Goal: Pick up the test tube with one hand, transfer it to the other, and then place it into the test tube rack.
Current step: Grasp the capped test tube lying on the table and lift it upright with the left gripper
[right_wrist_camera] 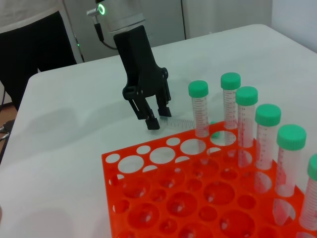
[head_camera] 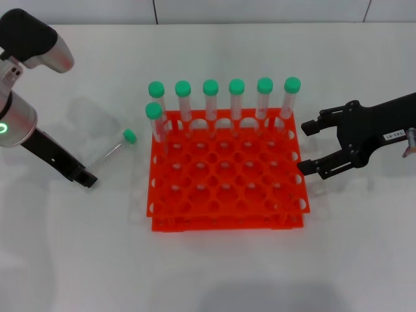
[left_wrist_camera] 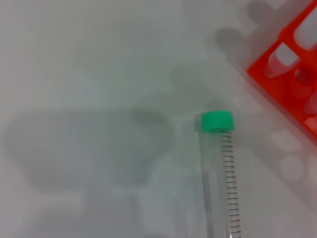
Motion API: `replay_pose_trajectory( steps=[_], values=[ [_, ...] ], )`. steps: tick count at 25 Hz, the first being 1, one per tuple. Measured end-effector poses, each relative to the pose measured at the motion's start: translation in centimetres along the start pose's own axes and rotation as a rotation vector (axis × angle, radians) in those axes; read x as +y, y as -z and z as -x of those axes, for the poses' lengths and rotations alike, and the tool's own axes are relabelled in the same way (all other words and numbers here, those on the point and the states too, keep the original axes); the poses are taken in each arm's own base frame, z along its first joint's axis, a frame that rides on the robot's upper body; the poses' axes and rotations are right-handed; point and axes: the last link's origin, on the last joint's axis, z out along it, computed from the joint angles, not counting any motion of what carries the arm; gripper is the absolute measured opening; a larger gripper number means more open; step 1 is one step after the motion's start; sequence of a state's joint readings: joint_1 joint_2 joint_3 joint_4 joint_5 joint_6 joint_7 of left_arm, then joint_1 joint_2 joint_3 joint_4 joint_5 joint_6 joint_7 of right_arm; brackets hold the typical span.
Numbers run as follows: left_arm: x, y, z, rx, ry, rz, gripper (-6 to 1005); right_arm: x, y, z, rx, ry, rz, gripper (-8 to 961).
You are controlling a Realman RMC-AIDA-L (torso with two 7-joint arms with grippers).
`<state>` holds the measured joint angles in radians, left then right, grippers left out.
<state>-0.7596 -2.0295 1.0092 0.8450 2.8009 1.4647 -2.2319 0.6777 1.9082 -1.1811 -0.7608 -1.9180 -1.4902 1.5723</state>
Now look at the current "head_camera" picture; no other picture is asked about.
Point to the orange plastic test tube rack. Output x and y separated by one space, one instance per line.
227 169

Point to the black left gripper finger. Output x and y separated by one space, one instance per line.
86 178

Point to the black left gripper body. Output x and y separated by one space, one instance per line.
53 154

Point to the green-capped clear test tube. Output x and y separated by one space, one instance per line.
129 136
236 87
156 89
182 88
292 84
153 111
210 87
265 85

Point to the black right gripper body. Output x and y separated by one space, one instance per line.
367 130

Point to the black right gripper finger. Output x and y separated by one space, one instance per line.
325 167
310 127

